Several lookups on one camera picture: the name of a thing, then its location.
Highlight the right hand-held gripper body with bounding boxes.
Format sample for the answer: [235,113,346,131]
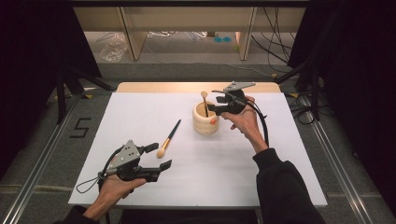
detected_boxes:
[214,81,257,117]

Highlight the right hand-held gripper cable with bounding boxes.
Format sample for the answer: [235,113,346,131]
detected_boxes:
[211,89,270,148]

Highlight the aluminium floor rail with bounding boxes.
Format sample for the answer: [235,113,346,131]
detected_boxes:
[300,92,375,224]
[0,92,82,224]

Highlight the person's left hand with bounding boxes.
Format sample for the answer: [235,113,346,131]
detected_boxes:
[97,174,148,210]

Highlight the hanging black cables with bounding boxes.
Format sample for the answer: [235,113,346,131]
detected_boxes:
[250,7,297,74]

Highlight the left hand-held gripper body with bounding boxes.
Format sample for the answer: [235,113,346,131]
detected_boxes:
[98,139,163,184]

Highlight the person's right hand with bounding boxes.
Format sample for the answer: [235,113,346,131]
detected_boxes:
[219,94,269,154]

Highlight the black cables on floor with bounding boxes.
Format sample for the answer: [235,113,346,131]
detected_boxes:
[288,92,331,125]

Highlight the black metal stand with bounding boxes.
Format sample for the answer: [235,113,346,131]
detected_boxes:
[274,59,325,122]
[55,64,115,125]

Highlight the blue plastic object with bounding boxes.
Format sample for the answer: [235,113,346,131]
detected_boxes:
[213,35,233,44]

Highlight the large gold-ferrule makeup brush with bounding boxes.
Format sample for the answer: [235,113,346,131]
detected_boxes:
[156,119,182,160]

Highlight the white cable on floor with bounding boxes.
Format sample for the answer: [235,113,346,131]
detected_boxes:
[146,31,177,39]

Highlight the black curtain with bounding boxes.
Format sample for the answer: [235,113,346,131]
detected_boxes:
[288,0,396,216]
[0,0,102,181]

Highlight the wooden table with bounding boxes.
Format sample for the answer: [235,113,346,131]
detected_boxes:
[116,81,282,93]

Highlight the hand-held gripper cable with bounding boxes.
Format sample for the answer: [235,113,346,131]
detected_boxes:
[75,145,125,195]
[211,89,270,148]

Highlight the clear plastic bag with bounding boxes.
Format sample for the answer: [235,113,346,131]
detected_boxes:
[99,32,129,63]

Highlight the cream ribbed wooden brush holder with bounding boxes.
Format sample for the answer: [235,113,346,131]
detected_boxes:
[191,100,221,135]

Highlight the left hand-held gripper cable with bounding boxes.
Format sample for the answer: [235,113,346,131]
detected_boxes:
[75,145,125,195]

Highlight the small thin makeup brush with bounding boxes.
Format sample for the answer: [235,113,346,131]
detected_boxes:
[200,91,210,119]

